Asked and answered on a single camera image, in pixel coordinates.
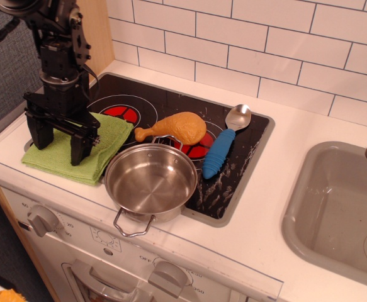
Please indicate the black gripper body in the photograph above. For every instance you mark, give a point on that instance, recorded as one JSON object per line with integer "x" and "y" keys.
{"x": 64, "y": 103}

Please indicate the grey left timer knob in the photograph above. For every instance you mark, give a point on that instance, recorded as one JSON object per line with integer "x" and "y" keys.
{"x": 42, "y": 220}

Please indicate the metal pot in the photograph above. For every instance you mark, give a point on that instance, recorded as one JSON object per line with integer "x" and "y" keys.
{"x": 151, "y": 182}

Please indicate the blue handled metal spoon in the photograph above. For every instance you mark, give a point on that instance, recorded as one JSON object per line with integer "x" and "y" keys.
{"x": 238, "y": 118}

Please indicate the green cloth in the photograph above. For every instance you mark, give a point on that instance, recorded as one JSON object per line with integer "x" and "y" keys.
{"x": 56, "y": 158}

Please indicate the grey sink basin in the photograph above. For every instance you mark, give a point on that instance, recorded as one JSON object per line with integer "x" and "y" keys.
{"x": 325, "y": 222}

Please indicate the grey oven door handle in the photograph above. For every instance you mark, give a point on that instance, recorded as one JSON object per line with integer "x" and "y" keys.
{"x": 88, "y": 286}

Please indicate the wooden side post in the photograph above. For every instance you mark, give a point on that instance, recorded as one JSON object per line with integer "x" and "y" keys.
{"x": 96, "y": 27}

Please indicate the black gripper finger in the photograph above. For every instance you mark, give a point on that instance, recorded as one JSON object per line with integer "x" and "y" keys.
{"x": 81, "y": 146}
{"x": 42, "y": 132}

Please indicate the orange toy chicken drumstick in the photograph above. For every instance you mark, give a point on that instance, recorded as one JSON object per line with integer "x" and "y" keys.
{"x": 189, "y": 128}

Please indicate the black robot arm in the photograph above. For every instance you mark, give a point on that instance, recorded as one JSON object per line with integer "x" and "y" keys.
{"x": 63, "y": 51}

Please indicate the orange plush toy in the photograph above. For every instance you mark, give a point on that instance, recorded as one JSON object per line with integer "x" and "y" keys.
{"x": 10, "y": 295}

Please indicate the grey oven temperature knob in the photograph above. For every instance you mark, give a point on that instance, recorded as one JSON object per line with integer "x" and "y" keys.
{"x": 168, "y": 278}

